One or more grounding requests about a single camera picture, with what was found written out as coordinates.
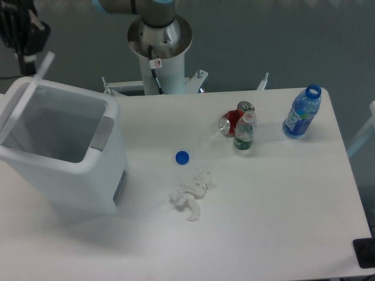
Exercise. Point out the small clear green-label bottle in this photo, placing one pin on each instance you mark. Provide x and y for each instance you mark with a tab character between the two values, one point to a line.
244	133

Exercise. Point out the white trash can lid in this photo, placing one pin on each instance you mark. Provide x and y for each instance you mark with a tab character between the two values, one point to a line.
26	93

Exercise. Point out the crumpled white tissue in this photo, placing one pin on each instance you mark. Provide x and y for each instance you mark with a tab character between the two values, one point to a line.
189	193

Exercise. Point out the white trash can body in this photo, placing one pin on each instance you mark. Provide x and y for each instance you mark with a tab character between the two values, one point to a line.
66	142

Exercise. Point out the blue plastic drink bottle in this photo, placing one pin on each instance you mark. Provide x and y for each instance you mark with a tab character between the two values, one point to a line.
303	110

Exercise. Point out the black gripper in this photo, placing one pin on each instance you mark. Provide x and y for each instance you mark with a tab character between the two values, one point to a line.
15	21

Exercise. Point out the blue bottle cap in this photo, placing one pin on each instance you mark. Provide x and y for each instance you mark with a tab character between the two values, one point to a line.
182	157

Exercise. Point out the white metal base frame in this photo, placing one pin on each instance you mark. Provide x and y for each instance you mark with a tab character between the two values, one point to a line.
192	85

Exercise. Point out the white chair part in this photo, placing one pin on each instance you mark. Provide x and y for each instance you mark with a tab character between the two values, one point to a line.
362	135

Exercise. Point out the black device at edge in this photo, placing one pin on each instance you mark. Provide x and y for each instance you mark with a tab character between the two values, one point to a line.
364	250

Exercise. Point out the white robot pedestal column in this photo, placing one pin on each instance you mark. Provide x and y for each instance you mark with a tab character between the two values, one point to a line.
161	53

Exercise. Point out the crushed red soda can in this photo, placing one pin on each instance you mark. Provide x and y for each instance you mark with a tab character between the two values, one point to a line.
228	121

